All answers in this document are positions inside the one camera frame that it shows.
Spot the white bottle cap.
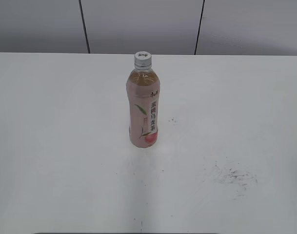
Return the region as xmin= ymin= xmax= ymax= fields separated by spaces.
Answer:
xmin=134 ymin=51 xmax=152 ymax=70

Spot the pink oolong tea bottle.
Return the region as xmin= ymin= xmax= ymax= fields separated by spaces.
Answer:
xmin=126 ymin=68 xmax=160 ymax=148

